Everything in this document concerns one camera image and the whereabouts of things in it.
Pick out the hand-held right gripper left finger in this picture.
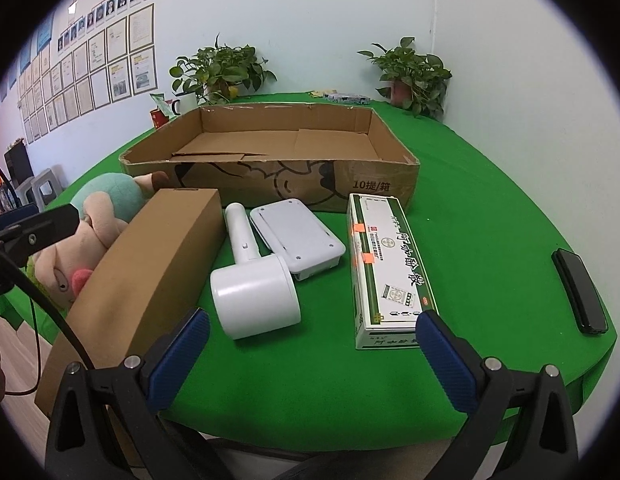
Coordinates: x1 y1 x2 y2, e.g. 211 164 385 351
44 307 235 480

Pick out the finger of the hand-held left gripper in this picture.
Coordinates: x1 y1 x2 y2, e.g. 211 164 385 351
0 202 81 268

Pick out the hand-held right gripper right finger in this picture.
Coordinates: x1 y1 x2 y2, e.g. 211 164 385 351
415 309 581 480

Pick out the pink pig plush toy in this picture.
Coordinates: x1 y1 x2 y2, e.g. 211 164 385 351
27 171 171 311

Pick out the white hair dryer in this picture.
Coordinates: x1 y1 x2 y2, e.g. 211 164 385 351
210 202 303 340

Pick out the cardboard insert divider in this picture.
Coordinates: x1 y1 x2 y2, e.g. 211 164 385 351
34 187 225 413

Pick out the white and green medicine box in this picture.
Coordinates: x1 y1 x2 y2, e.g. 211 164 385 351
347 193 439 351

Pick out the white rectangular device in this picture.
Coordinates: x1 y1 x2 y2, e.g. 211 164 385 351
250 198 347 282

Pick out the shallow cardboard tray box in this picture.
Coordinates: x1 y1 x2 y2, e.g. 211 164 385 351
118 101 421 213

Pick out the grey plastic stool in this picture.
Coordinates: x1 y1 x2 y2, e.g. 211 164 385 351
14 180 38 207
32 169 65 207

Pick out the black cabinet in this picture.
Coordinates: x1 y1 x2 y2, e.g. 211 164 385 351
4 142 33 183

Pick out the green packet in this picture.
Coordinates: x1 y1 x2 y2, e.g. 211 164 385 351
150 93 177 118

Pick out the trailing green potted plant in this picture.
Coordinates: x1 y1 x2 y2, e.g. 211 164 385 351
169 34 278 107

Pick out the patterned tissue pack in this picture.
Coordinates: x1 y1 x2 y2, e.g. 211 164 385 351
324 92 373 106

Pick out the green potted plant pink pot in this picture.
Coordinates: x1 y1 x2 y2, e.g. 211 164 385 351
357 36 453 122

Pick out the black cable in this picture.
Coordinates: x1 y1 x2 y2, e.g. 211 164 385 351
0 247 96 372

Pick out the group of framed wall certificates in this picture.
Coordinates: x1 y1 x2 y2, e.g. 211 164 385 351
17 4 158 143

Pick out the large blue wall poster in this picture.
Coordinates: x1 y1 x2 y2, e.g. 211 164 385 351
37 12 55 53

